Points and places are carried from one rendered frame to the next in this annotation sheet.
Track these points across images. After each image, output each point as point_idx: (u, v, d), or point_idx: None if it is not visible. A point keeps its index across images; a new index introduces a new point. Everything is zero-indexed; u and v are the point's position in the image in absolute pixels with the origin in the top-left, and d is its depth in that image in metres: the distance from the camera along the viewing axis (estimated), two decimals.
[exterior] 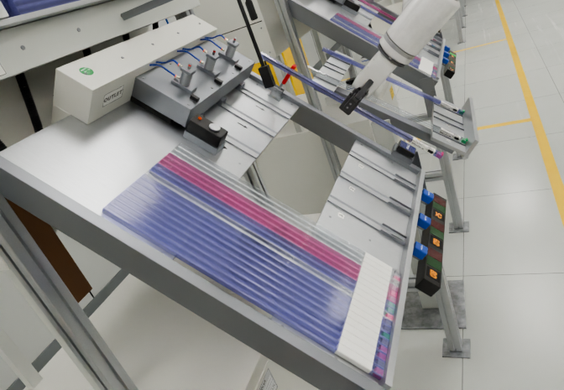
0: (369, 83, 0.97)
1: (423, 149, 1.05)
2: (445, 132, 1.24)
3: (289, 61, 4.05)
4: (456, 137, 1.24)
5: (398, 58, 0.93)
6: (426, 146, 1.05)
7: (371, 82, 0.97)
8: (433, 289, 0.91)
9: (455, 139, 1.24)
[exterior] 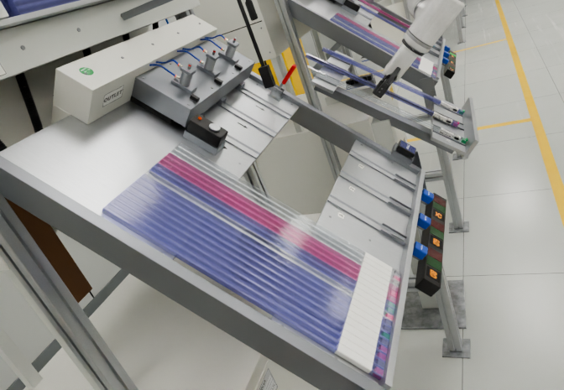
0: (397, 70, 1.24)
1: (442, 121, 1.31)
2: (445, 132, 1.24)
3: (289, 61, 4.05)
4: (456, 137, 1.24)
5: (419, 49, 1.20)
6: (445, 117, 1.31)
7: (399, 70, 1.24)
8: (433, 289, 0.91)
9: (455, 139, 1.24)
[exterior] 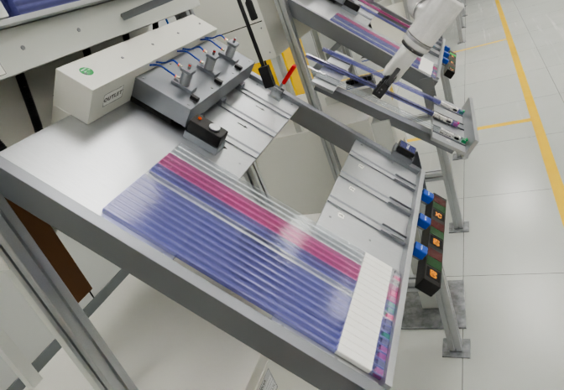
0: (397, 70, 1.25)
1: (442, 121, 1.31)
2: (445, 132, 1.24)
3: (289, 61, 4.05)
4: (456, 137, 1.24)
5: (419, 49, 1.20)
6: (445, 117, 1.31)
7: (398, 70, 1.25)
8: (433, 289, 0.91)
9: (455, 139, 1.24)
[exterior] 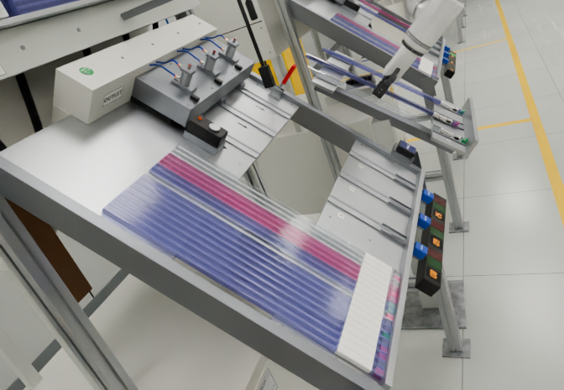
0: (397, 70, 1.25)
1: (442, 121, 1.31)
2: (445, 132, 1.24)
3: (289, 61, 4.05)
4: (456, 137, 1.24)
5: (419, 49, 1.20)
6: (445, 117, 1.31)
7: (398, 70, 1.25)
8: (433, 289, 0.91)
9: (455, 139, 1.24)
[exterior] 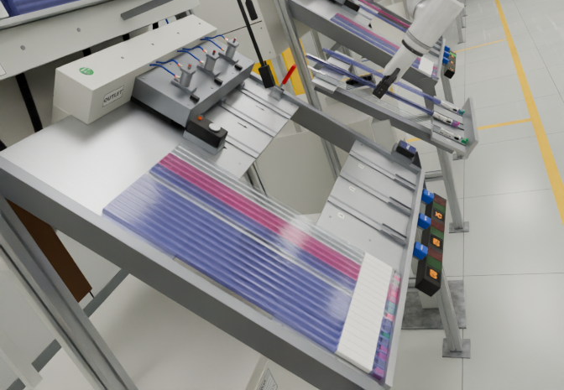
0: (397, 70, 1.25)
1: (443, 121, 1.31)
2: (445, 132, 1.24)
3: (289, 61, 4.05)
4: (456, 137, 1.24)
5: (419, 49, 1.20)
6: (445, 117, 1.31)
7: (398, 70, 1.25)
8: (433, 289, 0.91)
9: (455, 139, 1.24)
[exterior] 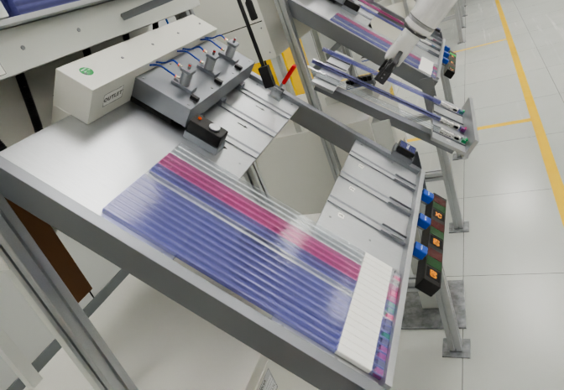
0: (400, 52, 1.21)
1: (450, 126, 1.31)
2: (445, 132, 1.24)
3: (289, 61, 4.05)
4: (456, 137, 1.24)
5: (421, 31, 1.18)
6: (452, 122, 1.31)
7: (402, 51, 1.21)
8: (433, 289, 0.91)
9: (455, 139, 1.24)
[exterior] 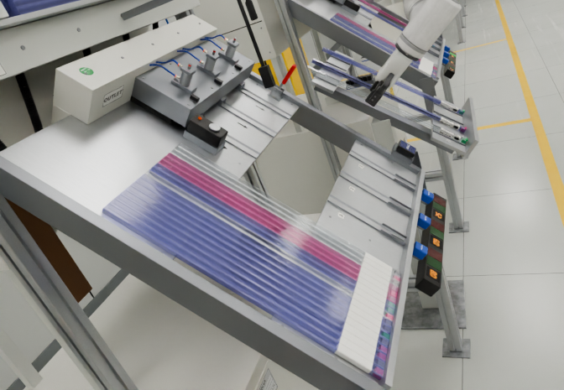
0: (392, 74, 1.17)
1: (450, 126, 1.31)
2: (445, 132, 1.24)
3: (289, 61, 4.05)
4: (456, 137, 1.24)
5: (413, 54, 1.13)
6: (452, 122, 1.31)
7: (393, 74, 1.17)
8: (433, 289, 0.91)
9: (455, 139, 1.24)
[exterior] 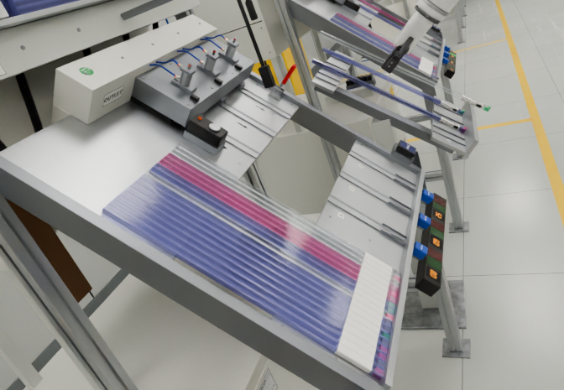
0: (409, 40, 1.11)
1: (450, 126, 1.31)
2: (467, 99, 1.18)
3: (289, 61, 4.05)
4: (478, 105, 1.18)
5: (434, 15, 1.07)
6: (452, 122, 1.31)
7: (411, 39, 1.11)
8: (433, 289, 0.91)
9: (477, 106, 1.18)
